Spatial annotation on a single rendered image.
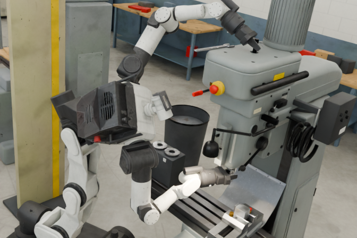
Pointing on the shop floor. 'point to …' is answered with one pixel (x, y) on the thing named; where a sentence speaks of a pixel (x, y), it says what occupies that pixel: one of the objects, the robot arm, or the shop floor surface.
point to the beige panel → (36, 83)
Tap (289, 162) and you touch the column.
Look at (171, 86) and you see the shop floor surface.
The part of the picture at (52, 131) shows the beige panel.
